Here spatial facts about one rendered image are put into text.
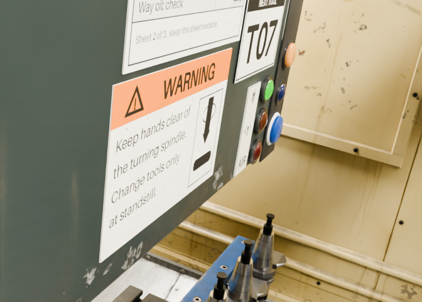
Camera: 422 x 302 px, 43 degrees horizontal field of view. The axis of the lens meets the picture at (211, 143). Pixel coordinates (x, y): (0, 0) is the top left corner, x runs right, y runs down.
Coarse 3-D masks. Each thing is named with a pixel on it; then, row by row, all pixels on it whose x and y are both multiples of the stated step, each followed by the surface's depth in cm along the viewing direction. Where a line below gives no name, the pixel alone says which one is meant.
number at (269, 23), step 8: (264, 16) 45; (272, 16) 47; (280, 16) 49; (264, 24) 46; (272, 24) 48; (264, 32) 46; (272, 32) 48; (264, 40) 47; (272, 40) 49; (256, 48) 45; (264, 48) 47; (272, 48) 49; (256, 56) 46; (264, 56) 48; (272, 56) 50; (256, 64) 47
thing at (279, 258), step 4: (252, 248) 108; (276, 252) 107; (280, 252) 108; (276, 256) 106; (280, 256) 106; (284, 256) 107; (276, 260) 105; (280, 260) 105; (284, 260) 106; (280, 264) 104; (284, 264) 105
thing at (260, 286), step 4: (252, 276) 99; (228, 280) 96; (252, 280) 98; (256, 280) 98; (260, 280) 98; (252, 284) 96; (256, 284) 96; (260, 284) 97; (264, 284) 97; (252, 288) 95; (256, 288) 95; (260, 288) 96; (264, 288) 96; (256, 292) 94; (260, 292) 95; (264, 292) 95
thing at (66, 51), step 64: (0, 0) 19; (64, 0) 22; (0, 64) 20; (64, 64) 23; (0, 128) 21; (64, 128) 24; (0, 192) 22; (64, 192) 26; (192, 192) 41; (0, 256) 23; (64, 256) 27; (128, 256) 34
